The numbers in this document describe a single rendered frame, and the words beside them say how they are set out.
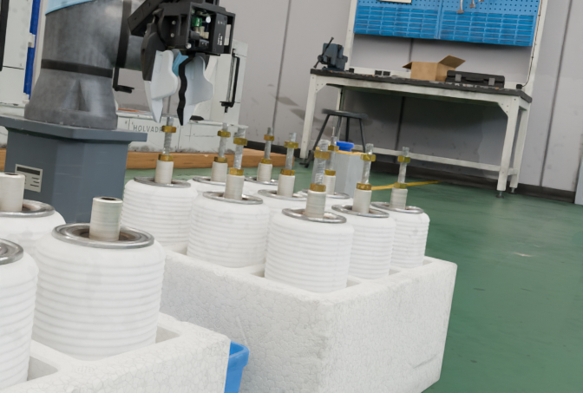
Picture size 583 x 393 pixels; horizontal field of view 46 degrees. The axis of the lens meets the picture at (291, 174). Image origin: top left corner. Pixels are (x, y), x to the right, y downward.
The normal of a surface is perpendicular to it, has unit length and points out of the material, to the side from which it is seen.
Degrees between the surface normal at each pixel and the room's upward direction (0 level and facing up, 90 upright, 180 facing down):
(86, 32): 92
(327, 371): 90
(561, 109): 90
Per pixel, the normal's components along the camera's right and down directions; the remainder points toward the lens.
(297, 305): -0.53, 0.00
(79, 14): 0.20, 0.11
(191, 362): 0.83, 0.16
